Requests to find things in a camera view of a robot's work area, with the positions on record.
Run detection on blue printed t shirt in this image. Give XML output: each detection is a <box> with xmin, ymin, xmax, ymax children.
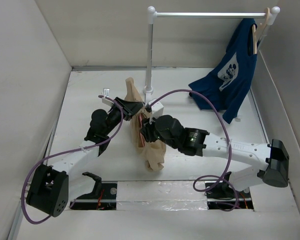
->
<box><xmin>188</xmin><ymin>18</ymin><xmax>257</xmax><ymax>124</ymax></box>

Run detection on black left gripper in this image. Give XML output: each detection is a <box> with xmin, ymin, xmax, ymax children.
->
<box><xmin>103</xmin><ymin>97</ymin><xmax>144</xmax><ymax>136</ymax></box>

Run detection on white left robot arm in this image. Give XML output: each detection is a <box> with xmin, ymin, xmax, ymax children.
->
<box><xmin>21</xmin><ymin>96</ymin><xmax>144</xmax><ymax>217</ymax></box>

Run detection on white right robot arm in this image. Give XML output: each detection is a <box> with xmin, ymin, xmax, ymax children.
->
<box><xmin>140</xmin><ymin>115</ymin><xmax>290</xmax><ymax>197</ymax></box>

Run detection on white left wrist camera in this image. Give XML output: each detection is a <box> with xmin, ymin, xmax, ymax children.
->
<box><xmin>98</xmin><ymin>88</ymin><xmax>114</xmax><ymax>107</ymax></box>

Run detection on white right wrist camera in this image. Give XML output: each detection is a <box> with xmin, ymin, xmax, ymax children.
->
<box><xmin>145</xmin><ymin>98</ymin><xmax>164</xmax><ymax>124</ymax></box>

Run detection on wooden hanger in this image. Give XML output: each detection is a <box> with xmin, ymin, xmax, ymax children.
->
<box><xmin>251</xmin><ymin>7</ymin><xmax>271</xmax><ymax>55</ymax></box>

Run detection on pink wire hanger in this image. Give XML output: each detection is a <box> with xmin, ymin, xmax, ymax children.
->
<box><xmin>137</xmin><ymin>113</ymin><xmax>146</xmax><ymax>148</ymax></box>

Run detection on silver foil tape strip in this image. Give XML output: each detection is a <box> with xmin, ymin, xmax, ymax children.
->
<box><xmin>116</xmin><ymin>180</ymin><xmax>208</xmax><ymax>211</ymax></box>

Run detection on white clothes rack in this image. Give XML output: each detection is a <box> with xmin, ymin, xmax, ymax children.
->
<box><xmin>143</xmin><ymin>6</ymin><xmax>281</xmax><ymax>103</ymax></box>

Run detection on beige t shirt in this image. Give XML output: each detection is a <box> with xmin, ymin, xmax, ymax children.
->
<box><xmin>124</xmin><ymin>76</ymin><xmax>167</xmax><ymax>172</ymax></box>

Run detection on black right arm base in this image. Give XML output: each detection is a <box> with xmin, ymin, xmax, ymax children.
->
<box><xmin>204</xmin><ymin>181</ymin><xmax>254</xmax><ymax>211</ymax></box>

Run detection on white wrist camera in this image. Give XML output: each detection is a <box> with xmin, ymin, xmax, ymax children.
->
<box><xmin>98</xmin><ymin>88</ymin><xmax>114</xmax><ymax>107</ymax></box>
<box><xmin>145</xmin><ymin>98</ymin><xmax>164</xmax><ymax>124</ymax></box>

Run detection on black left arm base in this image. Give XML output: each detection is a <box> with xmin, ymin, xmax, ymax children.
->
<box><xmin>69</xmin><ymin>171</ymin><xmax>118</xmax><ymax>211</ymax></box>

